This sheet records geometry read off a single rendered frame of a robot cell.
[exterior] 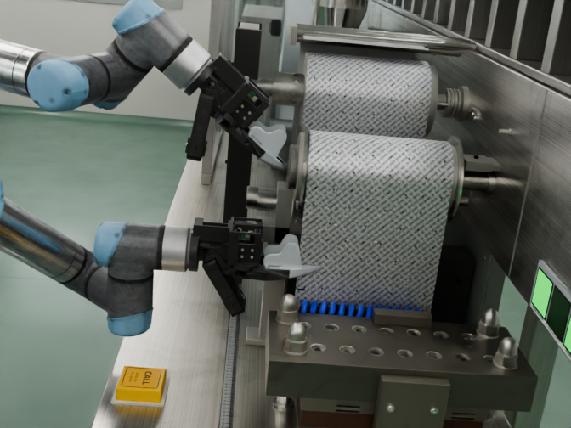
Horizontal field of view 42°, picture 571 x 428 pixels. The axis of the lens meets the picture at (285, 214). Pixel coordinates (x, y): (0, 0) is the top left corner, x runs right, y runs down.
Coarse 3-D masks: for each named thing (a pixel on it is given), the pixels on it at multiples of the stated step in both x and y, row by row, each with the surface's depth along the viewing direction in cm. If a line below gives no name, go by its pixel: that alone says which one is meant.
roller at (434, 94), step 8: (304, 64) 149; (304, 72) 147; (432, 72) 143; (432, 80) 142; (304, 88) 143; (432, 88) 141; (304, 96) 142; (432, 96) 141; (432, 104) 141; (432, 112) 142; (432, 120) 143
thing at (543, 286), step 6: (540, 276) 102; (540, 282) 102; (546, 282) 100; (534, 288) 104; (540, 288) 102; (546, 288) 100; (534, 294) 104; (540, 294) 102; (546, 294) 100; (534, 300) 104; (540, 300) 102; (546, 300) 100; (540, 306) 102; (546, 306) 100; (540, 312) 101
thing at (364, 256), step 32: (320, 224) 123; (352, 224) 123; (384, 224) 123; (416, 224) 123; (320, 256) 125; (352, 256) 125; (384, 256) 125; (416, 256) 125; (320, 288) 127; (352, 288) 127; (384, 288) 127; (416, 288) 127
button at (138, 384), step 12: (132, 372) 122; (144, 372) 122; (156, 372) 122; (120, 384) 118; (132, 384) 118; (144, 384) 119; (156, 384) 119; (120, 396) 117; (132, 396) 117; (144, 396) 118; (156, 396) 118
